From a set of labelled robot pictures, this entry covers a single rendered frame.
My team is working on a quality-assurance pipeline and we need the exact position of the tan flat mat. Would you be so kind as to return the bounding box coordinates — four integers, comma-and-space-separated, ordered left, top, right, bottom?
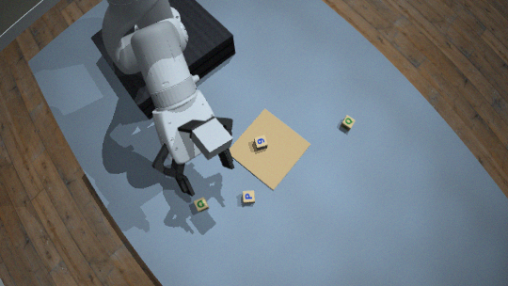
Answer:
230, 109, 310, 190

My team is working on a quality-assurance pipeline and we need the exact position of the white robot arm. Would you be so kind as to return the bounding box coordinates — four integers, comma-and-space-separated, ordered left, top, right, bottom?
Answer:
102, 0, 233, 160

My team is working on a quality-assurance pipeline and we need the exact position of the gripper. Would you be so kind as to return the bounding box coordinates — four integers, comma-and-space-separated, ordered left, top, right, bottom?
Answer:
152, 89, 234, 197

